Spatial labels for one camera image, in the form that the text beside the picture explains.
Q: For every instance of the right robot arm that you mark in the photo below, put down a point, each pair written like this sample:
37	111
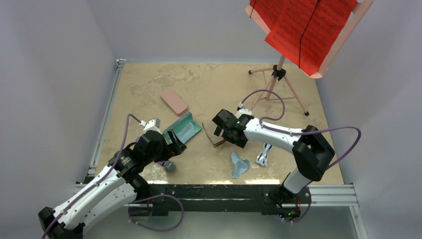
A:
310	149

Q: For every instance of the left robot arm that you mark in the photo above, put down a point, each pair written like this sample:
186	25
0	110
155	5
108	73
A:
119	183

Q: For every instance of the purple microphone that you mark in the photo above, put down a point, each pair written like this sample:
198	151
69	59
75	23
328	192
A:
169	166

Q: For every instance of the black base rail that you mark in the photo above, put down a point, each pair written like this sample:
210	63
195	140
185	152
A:
266	199

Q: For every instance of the white folded glasses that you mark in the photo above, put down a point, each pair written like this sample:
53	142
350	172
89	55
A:
262	157

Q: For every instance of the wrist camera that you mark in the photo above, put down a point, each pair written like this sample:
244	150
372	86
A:
151	125
242	110

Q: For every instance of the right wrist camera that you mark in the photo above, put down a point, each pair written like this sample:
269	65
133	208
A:
242	110

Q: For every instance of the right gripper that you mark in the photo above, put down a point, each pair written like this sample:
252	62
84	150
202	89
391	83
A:
239	143

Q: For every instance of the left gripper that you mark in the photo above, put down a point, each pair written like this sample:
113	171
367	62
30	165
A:
171	149

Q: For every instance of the aluminium frame rail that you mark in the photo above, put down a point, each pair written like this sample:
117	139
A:
207	89

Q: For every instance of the red sheet music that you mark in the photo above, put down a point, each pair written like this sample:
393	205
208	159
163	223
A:
303	31

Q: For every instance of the brown sunglasses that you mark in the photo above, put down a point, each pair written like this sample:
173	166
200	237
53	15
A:
209	128

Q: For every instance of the blue cleaning cloth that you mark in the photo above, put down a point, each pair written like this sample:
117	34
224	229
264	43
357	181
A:
186	133
240	165

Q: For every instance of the pink glasses case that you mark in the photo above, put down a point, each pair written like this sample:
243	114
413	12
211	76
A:
174	102

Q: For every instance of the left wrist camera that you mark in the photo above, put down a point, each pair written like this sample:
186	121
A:
151	125

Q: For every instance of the teal glasses case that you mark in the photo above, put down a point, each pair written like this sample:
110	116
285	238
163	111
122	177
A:
182	122

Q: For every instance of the crumpled blue cleaning cloth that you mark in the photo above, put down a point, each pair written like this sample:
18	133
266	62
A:
240	165

